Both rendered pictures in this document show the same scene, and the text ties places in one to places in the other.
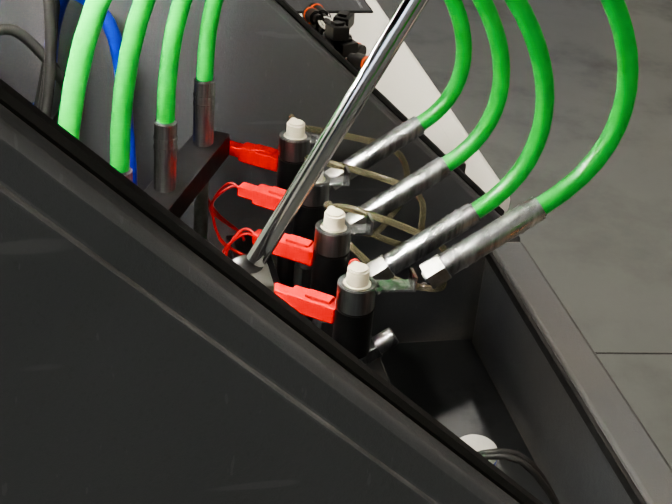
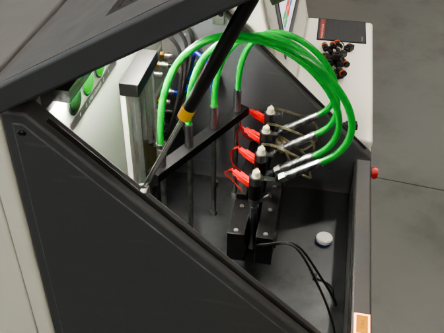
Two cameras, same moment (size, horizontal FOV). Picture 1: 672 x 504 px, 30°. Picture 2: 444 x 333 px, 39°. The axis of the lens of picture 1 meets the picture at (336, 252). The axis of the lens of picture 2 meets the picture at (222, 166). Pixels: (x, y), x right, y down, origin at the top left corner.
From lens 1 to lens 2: 0.54 m
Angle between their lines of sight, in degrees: 22
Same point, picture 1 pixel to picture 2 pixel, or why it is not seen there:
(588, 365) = (364, 217)
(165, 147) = (213, 114)
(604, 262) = not seen: outside the picture
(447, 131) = (363, 108)
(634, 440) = (363, 249)
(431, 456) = (187, 244)
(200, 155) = (233, 115)
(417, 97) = (360, 89)
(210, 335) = (123, 203)
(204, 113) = (236, 101)
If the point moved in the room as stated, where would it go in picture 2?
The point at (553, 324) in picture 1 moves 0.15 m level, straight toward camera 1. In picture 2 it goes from (361, 197) to (329, 233)
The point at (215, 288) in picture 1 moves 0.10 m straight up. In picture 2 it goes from (124, 193) to (117, 137)
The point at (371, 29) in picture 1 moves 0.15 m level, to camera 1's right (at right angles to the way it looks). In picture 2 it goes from (360, 52) to (407, 63)
